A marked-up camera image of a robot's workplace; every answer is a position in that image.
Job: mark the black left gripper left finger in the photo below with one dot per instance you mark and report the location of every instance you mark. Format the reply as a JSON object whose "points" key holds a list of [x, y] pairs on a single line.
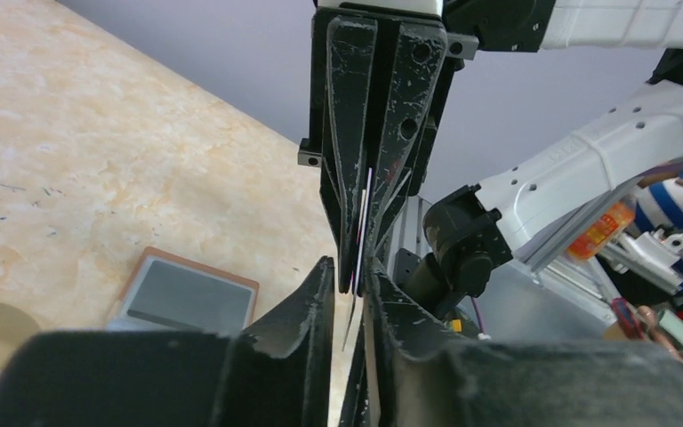
{"points": [[275, 373]]}

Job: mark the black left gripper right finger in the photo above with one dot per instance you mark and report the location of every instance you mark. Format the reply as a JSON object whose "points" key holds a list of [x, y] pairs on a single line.
{"points": [[420, 373]]}

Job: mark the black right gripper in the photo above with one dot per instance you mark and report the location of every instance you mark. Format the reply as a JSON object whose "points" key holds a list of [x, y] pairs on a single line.
{"points": [[378, 87]]}

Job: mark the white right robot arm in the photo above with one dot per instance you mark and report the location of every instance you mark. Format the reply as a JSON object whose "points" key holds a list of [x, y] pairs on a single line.
{"points": [[480, 228]]}

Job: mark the aluminium frame rail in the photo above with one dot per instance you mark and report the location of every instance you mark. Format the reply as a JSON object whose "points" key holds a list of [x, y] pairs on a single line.
{"points": [[551, 242]]}

